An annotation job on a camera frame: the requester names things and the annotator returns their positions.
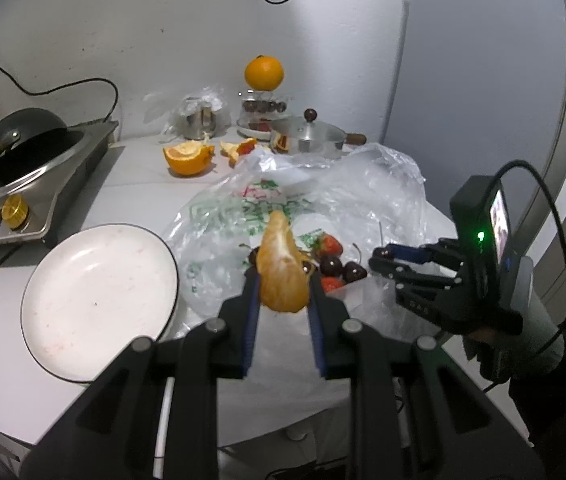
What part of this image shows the white plate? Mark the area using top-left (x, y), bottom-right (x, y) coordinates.
top-left (20, 224), bottom-right (181, 385)

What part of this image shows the half orange peel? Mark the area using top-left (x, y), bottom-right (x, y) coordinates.
top-left (163, 141), bottom-right (215, 177)

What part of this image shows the whole orange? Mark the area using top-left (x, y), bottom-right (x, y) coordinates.
top-left (244, 55), bottom-right (284, 92)

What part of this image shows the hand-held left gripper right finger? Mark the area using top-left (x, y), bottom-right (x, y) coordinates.
top-left (307, 271), bottom-right (546, 480)

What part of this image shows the steel cup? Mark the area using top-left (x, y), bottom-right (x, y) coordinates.
top-left (183, 105), bottom-right (231, 141)

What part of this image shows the grey wok with wooden handle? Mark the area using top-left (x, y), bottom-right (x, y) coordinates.
top-left (0, 108), bottom-right (71, 166)

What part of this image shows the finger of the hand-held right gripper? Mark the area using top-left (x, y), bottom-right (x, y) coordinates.
top-left (385, 239), bottom-right (464, 277)
top-left (368, 254), bottom-right (460, 292)

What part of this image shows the white refrigerator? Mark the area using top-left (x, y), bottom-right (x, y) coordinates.
top-left (382, 0), bottom-right (566, 221)

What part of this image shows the black stove power cable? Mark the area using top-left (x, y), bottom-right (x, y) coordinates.
top-left (0, 30), bottom-right (120, 138)

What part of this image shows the person's right hand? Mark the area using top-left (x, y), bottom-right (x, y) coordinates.
top-left (464, 259), bottom-right (566, 383)

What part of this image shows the person's right forearm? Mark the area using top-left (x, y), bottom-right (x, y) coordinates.
top-left (508, 322), bottom-right (566, 448)

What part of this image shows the orange peel piece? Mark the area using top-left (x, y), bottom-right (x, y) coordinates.
top-left (219, 139), bottom-right (259, 167)

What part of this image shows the steel induction stove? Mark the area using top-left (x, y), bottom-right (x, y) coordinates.
top-left (0, 119), bottom-right (120, 251)

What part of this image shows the steel pot with lid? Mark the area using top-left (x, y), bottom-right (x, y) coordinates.
top-left (269, 108), bottom-right (368, 156)

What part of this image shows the clear printed plastic bag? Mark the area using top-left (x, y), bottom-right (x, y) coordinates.
top-left (163, 142), bottom-right (459, 343)

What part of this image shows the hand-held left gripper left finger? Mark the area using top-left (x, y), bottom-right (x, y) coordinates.
top-left (20, 266), bottom-right (264, 480)

